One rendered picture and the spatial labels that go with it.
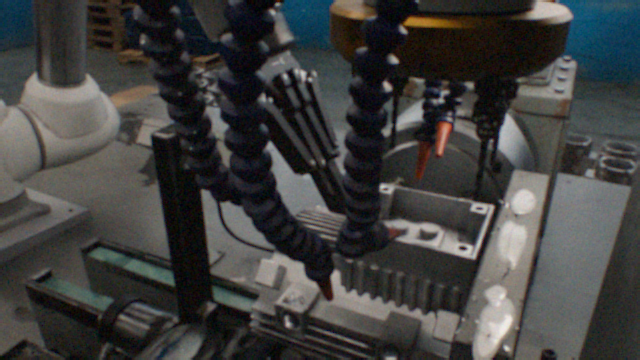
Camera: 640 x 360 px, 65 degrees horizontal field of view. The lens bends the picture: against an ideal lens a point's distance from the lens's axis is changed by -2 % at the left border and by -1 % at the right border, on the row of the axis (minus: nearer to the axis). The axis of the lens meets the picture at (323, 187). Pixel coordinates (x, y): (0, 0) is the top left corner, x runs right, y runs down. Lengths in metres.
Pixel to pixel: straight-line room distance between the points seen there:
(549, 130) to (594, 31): 5.18
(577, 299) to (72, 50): 1.10
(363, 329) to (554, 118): 0.53
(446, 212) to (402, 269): 0.10
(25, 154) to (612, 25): 5.55
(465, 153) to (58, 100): 0.87
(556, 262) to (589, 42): 5.06
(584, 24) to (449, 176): 5.40
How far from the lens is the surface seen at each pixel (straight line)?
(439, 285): 0.45
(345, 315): 0.48
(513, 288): 0.41
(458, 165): 0.68
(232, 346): 0.32
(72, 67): 1.22
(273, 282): 0.50
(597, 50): 6.08
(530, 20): 0.36
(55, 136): 1.25
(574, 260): 1.13
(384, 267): 0.46
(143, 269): 0.84
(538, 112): 0.88
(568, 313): 0.99
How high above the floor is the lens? 1.38
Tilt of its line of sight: 27 degrees down
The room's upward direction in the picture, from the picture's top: straight up
